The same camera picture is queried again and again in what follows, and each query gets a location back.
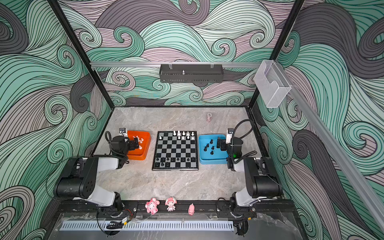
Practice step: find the black hanging tray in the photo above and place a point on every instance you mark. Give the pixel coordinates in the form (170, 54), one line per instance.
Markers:
(200, 74)

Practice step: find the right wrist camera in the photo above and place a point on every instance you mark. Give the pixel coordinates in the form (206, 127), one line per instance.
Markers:
(229, 136)

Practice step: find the pink patterned roll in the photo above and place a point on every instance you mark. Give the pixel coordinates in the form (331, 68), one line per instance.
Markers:
(209, 117)

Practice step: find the black white chessboard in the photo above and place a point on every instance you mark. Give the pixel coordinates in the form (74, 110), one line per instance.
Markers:
(180, 152)

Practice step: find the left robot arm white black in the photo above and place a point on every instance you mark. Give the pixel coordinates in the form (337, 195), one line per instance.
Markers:
(77, 180)

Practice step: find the aluminium rail back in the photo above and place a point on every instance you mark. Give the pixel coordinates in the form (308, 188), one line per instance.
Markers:
(138, 64)

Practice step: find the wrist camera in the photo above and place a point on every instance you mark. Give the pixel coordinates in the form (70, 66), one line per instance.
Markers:
(123, 131)
(229, 136)

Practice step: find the white slotted cable duct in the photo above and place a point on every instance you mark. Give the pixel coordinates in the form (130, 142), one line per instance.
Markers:
(150, 226)

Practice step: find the aluminium rail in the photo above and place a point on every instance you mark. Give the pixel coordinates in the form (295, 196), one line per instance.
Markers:
(367, 194)
(138, 64)

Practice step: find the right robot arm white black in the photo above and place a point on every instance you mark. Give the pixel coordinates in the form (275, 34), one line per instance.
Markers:
(261, 179)

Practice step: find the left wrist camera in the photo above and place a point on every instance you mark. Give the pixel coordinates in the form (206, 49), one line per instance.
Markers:
(123, 131)

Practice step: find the orange plastic bin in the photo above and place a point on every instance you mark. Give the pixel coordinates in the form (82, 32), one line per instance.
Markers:
(144, 140)

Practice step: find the clear plastic wall box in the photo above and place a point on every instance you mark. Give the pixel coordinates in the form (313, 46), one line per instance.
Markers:
(272, 83)

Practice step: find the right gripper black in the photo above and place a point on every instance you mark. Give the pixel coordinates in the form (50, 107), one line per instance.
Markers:
(223, 144)

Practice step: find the pink hat doll figurine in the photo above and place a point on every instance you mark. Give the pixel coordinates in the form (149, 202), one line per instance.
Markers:
(171, 204)

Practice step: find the pink big-eared figurine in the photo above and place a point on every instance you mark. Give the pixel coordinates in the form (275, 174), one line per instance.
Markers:
(152, 206)

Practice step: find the blue plastic bin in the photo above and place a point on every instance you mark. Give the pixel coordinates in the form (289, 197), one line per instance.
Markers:
(218, 158)

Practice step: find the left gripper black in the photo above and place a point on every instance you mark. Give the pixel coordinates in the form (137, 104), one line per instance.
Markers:
(132, 143)

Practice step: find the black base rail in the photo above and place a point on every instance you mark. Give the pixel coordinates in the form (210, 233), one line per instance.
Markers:
(211, 208)

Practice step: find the small pink pig figurine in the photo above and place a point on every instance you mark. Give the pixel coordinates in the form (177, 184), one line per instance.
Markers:
(191, 209)

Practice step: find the aluminium rail right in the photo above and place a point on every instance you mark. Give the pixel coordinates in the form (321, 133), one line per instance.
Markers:
(367, 194)

